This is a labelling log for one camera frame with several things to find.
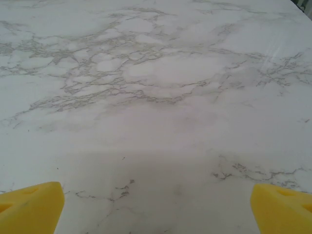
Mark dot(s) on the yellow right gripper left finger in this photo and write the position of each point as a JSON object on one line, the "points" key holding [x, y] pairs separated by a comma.
{"points": [[29, 209]]}

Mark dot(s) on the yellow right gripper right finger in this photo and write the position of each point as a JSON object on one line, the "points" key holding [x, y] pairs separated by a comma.
{"points": [[285, 212]]}

